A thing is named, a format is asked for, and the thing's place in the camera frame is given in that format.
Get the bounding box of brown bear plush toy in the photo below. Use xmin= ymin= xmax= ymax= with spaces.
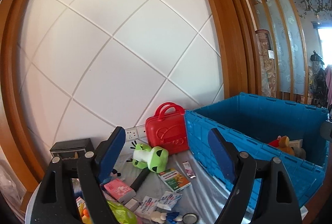
xmin=269 ymin=136 xmax=295 ymax=156

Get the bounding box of red plastic toy suitcase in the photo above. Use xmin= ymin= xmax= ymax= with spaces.
xmin=145 ymin=102 xmax=189 ymax=155

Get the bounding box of blue plastic storage crate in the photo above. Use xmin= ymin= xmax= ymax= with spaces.
xmin=185 ymin=93 xmax=329 ymax=206

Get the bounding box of pink tissue pack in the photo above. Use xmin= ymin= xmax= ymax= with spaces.
xmin=104 ymin=179 xmax=136 ymax=204

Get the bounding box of lime green plastic bag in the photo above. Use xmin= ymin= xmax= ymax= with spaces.
xmin=107 ymin=200 xmax=137 ymax=224

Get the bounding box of blue white sachet pack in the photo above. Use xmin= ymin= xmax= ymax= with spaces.
xmin=156 ymin=191 xmax=182 ymax=211

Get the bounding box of wooden slatted glass partition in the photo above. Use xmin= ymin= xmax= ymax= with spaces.
xmin=248 ymin=0 xmax=310 ymax=104

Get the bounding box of green orange medicine box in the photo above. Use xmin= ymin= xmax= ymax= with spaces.
xmin=158 ymin=168 xmax=191 ymax=193

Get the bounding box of green frog plush toy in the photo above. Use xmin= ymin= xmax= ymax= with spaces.
xmin=127 ymin=141 xmax=169 ymax=173

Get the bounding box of black framed box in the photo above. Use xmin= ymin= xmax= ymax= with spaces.
xmin=50 ymin=138 xmax=95 ymax=171

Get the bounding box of small pink sachet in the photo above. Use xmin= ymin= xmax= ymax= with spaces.
xmin=182 ymin=161 xmax=196 ymax=179

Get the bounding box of light blue bed sheet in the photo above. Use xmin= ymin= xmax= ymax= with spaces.
xmin=25 ymin=148 xmax=260 ymax=224

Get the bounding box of rolled patterned carpet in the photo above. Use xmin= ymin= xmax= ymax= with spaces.
xmin=255 ymin=29 xmax=276 ymax=98

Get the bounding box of white wall socket strip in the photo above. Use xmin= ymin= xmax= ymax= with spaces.
xmin=124 ymin=125 xmax=146 ymax=141

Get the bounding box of blue white plush toy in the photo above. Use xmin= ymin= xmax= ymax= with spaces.
xmin=166 ymin=212 xmax=183 ymax=224

